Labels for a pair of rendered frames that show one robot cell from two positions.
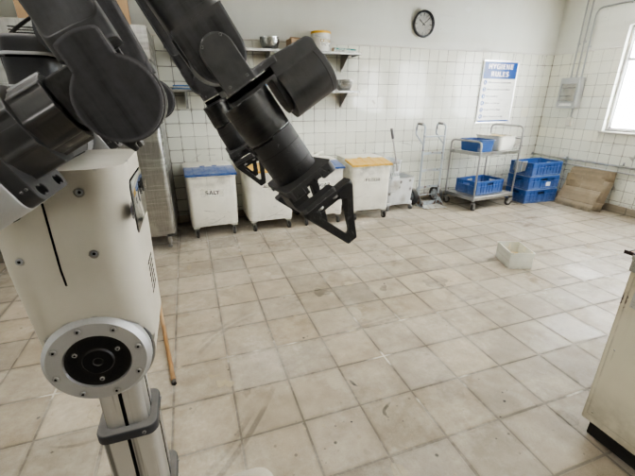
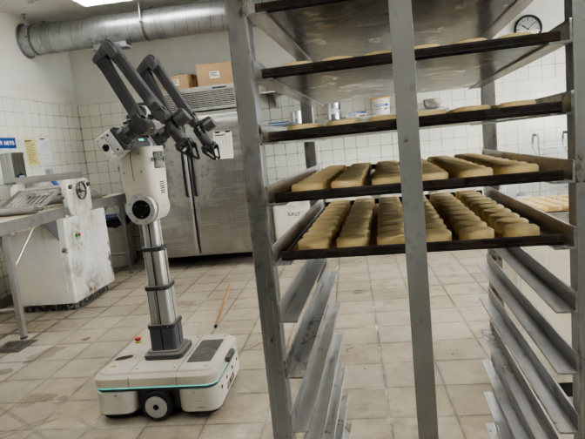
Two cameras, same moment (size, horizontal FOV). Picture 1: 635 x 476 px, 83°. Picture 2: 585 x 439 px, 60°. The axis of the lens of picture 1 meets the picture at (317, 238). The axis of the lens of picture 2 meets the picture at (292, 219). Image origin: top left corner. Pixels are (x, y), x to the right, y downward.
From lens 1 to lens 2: 2.09 m
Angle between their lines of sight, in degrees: 28
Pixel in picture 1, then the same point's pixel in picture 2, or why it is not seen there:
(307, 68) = (180, 115)
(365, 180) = not seen: hidden behind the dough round
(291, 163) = (178, 138)
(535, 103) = not seen: outside the picture
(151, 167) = (241, 191)
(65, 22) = (132, 113)
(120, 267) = (147, 176)
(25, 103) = (124, 129)
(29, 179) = (124, 144)
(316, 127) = not seen: hidden behind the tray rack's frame
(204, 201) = (286, 222)
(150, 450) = (158, 260)
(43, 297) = (128, 185)
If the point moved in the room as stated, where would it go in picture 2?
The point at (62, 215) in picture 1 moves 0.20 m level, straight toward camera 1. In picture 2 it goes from (134, 159) to (129, 160)
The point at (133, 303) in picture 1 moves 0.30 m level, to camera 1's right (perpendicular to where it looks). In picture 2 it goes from (151, 190) to (200, 187)
